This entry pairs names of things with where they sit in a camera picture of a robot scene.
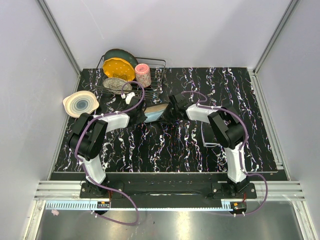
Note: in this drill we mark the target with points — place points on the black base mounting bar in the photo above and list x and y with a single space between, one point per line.
212 185

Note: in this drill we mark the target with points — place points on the white frame sunglasses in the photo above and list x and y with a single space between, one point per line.
207 136

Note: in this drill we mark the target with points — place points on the black glasses case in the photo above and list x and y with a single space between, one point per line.
155 108

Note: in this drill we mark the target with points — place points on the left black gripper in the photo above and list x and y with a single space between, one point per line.
142 119

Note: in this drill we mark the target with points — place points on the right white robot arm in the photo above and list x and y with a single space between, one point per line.
228 129

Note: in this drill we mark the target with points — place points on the pink patterned cup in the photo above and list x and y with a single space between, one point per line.
143 74

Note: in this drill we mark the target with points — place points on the dark green plate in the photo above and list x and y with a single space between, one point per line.
122 54

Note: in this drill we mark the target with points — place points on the grey patterned small plate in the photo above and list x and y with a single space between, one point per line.
116 85

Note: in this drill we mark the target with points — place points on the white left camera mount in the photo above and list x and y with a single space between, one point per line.
127 97

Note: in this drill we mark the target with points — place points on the yellow dotted plate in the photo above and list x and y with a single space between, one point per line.
118 68

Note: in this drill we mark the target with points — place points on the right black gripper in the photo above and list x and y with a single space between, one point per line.
165 117

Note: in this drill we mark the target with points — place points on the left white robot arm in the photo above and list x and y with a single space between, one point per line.
87 138

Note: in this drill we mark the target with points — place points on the black wire dish rack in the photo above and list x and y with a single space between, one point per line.
157 68

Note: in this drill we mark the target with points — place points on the cream bowl with rings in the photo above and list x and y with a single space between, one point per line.
80 102

